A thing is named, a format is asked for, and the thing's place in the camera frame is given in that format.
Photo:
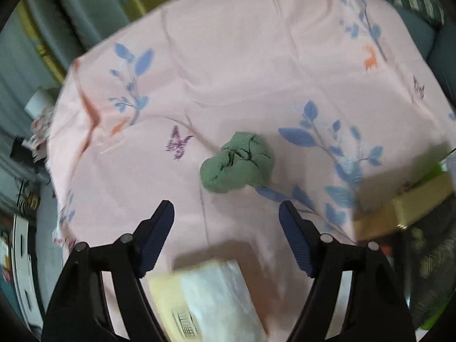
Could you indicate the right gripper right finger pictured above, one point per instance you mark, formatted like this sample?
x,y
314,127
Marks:
x,y
354,295

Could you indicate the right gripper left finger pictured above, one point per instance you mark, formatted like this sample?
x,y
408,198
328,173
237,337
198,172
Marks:
x,y
99,296

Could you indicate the tissue pack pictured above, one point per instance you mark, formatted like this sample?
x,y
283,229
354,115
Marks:
x,y
208,302

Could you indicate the green gift box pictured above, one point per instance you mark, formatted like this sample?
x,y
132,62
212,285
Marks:
x,y
437,267

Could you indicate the green sock ball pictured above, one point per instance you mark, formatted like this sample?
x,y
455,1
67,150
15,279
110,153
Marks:
x,y
244,160

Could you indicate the white cup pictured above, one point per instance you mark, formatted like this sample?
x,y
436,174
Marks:
x,y
43,99

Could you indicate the pink floral tablecloth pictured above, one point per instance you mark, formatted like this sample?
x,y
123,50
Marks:
x,y
227,107

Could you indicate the striped cushion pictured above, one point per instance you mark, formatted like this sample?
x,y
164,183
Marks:
x,y
428,10

